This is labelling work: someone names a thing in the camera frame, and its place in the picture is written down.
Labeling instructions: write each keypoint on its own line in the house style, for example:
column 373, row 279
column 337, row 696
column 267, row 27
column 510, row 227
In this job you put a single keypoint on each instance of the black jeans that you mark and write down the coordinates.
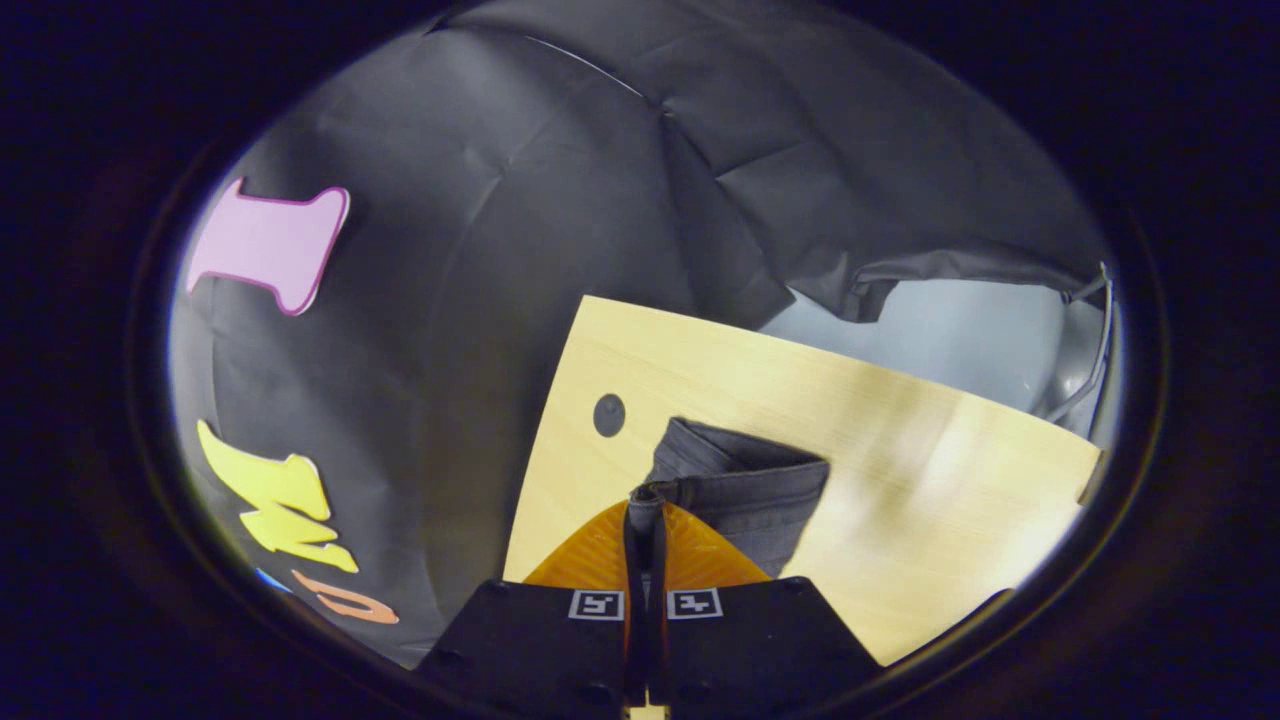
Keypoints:
column 740, row 490

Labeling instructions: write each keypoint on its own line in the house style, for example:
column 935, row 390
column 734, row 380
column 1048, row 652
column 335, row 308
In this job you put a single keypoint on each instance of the black backdrop cloth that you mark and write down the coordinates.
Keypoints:
column 500, row 250

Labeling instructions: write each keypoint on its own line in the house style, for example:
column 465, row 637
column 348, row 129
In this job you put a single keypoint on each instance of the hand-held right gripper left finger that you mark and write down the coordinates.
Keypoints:
column 540, row 645

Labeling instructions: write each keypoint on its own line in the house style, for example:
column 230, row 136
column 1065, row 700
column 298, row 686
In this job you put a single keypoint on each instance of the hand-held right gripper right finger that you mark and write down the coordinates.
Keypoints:
column 750, row 645

